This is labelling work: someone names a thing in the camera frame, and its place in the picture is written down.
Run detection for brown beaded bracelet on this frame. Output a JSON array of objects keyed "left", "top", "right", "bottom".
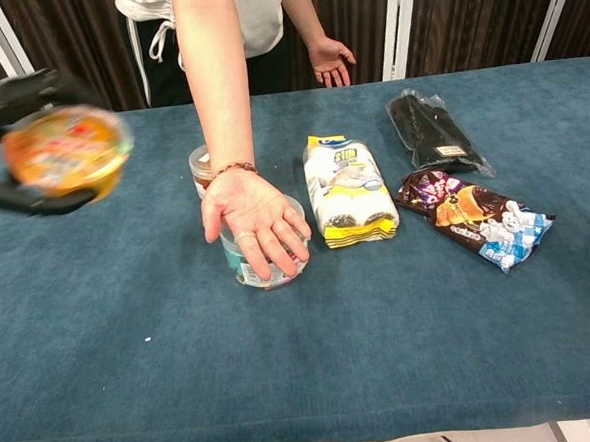
[{"left": 209, "top": 158, "right": 260, "bottom": 182}]

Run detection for person's right hand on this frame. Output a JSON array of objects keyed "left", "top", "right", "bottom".
[{"left": 199, "top": 163, "right": 316, "bottom": 287}]

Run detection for black pants with white stripe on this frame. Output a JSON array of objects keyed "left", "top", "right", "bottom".
[{"left": 123, "top": 0, "right": 319, "bottom": 111}]

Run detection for blue velvet tablecloth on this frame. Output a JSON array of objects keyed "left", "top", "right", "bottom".
[{"left": 0, "top": 56, "right": 590, "bottom": 442}]

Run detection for person's left hand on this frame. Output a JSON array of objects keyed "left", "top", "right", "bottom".
[{"left": 306, "top": 33, "right": 359, "bottom": 91}]

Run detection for yellow white snack bag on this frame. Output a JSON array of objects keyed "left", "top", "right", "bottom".
[{"left": 300, "top": 130, "right": 404, "bottom": 252}]

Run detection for brown chocolate pastry bag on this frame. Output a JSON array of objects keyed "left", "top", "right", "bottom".
[{"left": 392, "top": 159, "right": 562, "bottom": 282}]

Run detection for person's left forearm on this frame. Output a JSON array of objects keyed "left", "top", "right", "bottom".
[{"left": 280, "top": 0, "right": 328, "bottom": 48}]

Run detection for brown pleated curtain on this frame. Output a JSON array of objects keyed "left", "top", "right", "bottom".
[{"left": 0, "top": 0, "right": 590, "bottom": 119}]

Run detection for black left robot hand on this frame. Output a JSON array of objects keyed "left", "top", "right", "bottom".
[{"left": 0, "top": 64, "right": 121, "bottom": 219}]

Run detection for clear plastic snack cup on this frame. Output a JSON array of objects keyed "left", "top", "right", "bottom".
[{"left": 216, "top": 191, "right": 315, "bottom": 293}]

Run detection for brown jar with white lid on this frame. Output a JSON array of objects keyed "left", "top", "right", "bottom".
[{"left": 186, "top": 143, "right": 217, "bottom": 202}]

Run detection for orange instant noodle bowl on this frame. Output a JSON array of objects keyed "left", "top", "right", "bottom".
[{"left": 0, "top": 101, "right": 138, "bottom": 208}]

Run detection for person's right forearm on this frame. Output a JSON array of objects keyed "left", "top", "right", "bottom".
[{"left": 169, "top": 0, "right": 258, "bottom": 181}]

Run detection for white t-shirt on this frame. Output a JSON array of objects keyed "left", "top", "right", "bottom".
[{"left": 114, "top": 0, "right": 295, "bottom": 68}]

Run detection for black seaweed package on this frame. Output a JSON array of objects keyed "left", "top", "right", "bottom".
[{"left": 383, "top": 83, "right": 498, "bottom": 185}]

